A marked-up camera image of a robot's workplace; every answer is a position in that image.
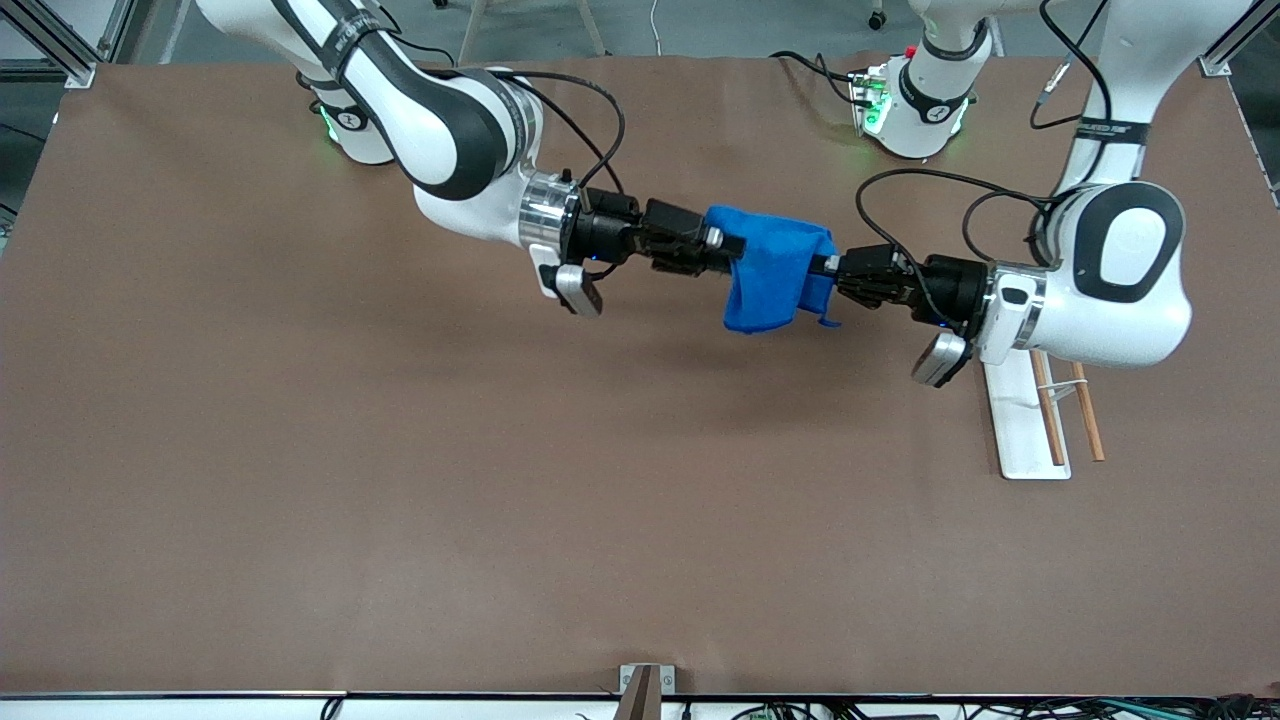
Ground black left arm base cable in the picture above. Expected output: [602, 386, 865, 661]
[770, 50, 866, 106]

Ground black arm base cable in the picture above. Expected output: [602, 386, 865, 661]
[770, 50, 866, 106]
[375, 5, 459, 71]

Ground black cable with metal plug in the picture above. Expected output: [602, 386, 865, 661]
[1030, 0, 1113, 131]

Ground brown table cover sheet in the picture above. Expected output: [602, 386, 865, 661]
[0, 55, 1280, 698]

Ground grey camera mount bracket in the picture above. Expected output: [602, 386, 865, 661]
[618, 663, 677, 720]

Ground white stand legs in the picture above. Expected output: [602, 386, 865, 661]
[455, 0, 611, 61]

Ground black right arm gripper cable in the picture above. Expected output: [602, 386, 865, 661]
[440, 68, 628, 196]

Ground white table edge rail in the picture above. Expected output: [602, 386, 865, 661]
[0, 693, 1280, 720]

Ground blue microfibre towel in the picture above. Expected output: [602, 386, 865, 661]
[705, 205, 841, 336]

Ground aluminium frame profile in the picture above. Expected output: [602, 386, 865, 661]
[0, 0, 101, 89]
[1195, 0, 1280, 79]

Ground black right arm base cable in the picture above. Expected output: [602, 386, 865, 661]
[375, 5, 459, 71]

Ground white towel rack wooden rods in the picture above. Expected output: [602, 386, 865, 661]
[980, 350, 1106, 481]

